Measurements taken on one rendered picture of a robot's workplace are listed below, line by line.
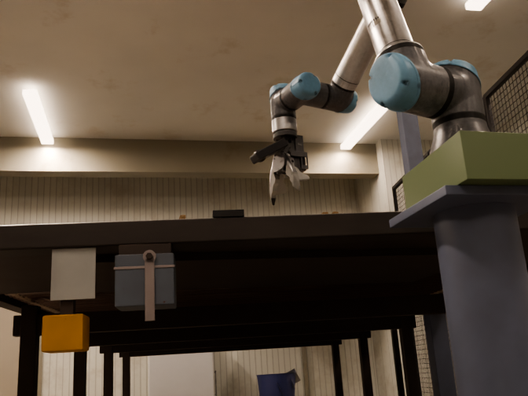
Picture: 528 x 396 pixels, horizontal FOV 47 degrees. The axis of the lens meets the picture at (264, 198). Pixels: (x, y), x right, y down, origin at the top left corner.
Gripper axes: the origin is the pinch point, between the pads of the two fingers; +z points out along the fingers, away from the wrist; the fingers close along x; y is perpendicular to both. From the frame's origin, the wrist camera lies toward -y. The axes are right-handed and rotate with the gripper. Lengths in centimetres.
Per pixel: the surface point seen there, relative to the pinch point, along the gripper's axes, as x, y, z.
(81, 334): -3, -56, 37
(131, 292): -7, -46, 28
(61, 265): 1, -60, 20
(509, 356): -61, 10, 47
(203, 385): 455, 160, 57
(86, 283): -1, -55, 25
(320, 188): 484, 346, -178
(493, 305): -60, 9, 38
